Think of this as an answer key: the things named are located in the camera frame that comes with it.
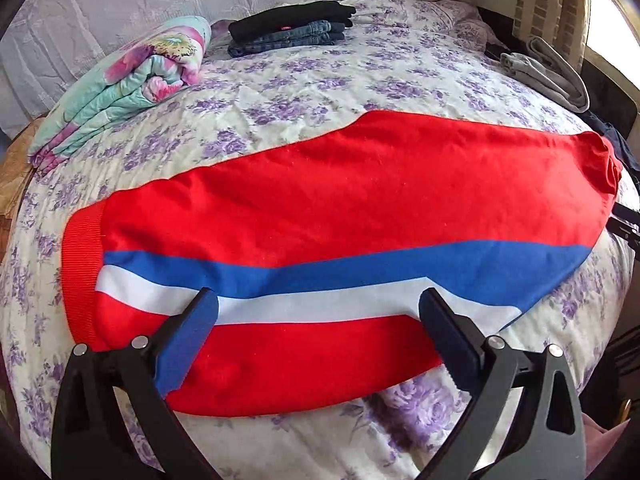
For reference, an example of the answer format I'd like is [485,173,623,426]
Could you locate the beige brick pattern curtain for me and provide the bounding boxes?
[513,0,590,72]

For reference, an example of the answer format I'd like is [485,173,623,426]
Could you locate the purple floral bed sheet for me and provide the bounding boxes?
[0,0,637,480]

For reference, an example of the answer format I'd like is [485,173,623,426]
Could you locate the red striped track pants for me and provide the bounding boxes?
[61,110,623,417]

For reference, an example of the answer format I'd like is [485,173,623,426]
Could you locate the folded floral colourful blanket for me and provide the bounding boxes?
[27,15,212,174]

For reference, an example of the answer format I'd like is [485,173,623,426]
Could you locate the dark blue hanging garment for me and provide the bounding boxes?
[579,110,640,191]

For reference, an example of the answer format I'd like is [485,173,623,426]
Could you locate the window with metal frame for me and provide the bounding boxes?
[587,0,640,88]

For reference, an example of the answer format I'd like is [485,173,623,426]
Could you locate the folded blue jeans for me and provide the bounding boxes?
[228,20,346,58]

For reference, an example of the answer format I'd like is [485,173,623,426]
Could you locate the folded black pants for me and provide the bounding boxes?
[228,0,357,42]

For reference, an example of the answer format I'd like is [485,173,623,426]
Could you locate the grey folded garment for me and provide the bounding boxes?
[500,36,590,114]

